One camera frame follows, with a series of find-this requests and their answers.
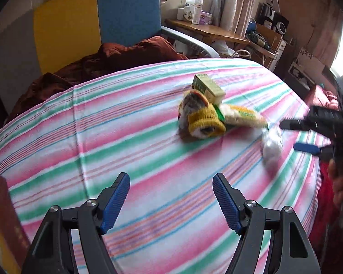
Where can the grey padded armrest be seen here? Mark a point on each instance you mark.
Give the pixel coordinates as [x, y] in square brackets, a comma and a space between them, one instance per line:
[185, 38]

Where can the grey knitted item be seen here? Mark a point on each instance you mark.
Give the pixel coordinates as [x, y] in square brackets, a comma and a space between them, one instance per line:
[193, 102]

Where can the blue round object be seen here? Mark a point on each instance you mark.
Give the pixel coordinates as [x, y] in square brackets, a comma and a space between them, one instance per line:
[251, 25]

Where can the maroon blanket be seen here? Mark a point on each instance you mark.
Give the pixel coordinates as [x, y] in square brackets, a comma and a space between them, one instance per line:
[117, 57]

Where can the white blue-label box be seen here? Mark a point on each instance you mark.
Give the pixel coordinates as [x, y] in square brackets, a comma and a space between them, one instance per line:
[188, 5]

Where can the beige curtain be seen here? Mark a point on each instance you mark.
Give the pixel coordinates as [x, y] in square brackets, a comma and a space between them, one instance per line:
[240, 5]

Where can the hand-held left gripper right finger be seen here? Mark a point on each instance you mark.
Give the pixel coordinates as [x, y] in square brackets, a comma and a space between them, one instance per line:
[225, 202]

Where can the noodle packet with green edge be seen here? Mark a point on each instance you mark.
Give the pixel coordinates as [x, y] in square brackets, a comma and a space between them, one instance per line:
[240, 117]

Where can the green carton box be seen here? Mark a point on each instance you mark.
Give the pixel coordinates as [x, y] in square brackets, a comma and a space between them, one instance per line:
[208, 90]

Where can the yellow knitted sock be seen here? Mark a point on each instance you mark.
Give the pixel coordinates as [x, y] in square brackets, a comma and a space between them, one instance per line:
[205, 120]

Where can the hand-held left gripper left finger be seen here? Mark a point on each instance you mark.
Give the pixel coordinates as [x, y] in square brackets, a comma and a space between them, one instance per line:
[115, 202]

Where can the white orange-top carton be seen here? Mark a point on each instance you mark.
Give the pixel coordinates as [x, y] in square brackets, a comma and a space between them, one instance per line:
[196, 12]

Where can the dark red quilt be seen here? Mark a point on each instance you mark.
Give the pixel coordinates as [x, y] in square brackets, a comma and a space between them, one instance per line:
[323, 97]

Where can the black stereo unit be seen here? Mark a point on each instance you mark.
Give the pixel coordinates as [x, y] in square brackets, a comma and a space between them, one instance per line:
[271, 14]

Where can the striped bed sheet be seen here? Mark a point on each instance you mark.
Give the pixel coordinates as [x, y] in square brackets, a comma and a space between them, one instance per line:
[131, 148]

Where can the lilac tissue box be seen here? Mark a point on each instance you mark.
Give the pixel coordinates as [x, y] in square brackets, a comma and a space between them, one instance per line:
[207, 18]

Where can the low shelf unit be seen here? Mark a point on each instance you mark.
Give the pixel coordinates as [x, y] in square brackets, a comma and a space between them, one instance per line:
[298, 68]

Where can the wooden desk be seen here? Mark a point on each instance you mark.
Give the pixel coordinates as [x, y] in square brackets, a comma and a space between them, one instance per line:
[211, 30]

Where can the small white box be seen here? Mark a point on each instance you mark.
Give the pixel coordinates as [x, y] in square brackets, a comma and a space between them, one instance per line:
[180, 13]

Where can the red blanket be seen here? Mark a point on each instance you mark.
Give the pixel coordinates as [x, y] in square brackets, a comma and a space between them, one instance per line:
[323, 219]

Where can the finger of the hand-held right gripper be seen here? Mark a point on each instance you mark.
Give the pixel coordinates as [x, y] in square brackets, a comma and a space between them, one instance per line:
[305, 148]
[294, 124]

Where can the brown wooden board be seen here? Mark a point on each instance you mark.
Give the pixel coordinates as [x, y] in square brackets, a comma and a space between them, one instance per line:
[0, 205]

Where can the brown cardboard box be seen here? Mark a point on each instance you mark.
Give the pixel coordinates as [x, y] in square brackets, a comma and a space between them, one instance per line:
[273, 38]

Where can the person's right hand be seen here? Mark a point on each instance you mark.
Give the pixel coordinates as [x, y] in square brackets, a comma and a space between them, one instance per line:
[337, 188]

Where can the yellow blue grey armchair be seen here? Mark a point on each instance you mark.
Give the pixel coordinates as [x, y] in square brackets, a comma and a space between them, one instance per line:
[65, 25]

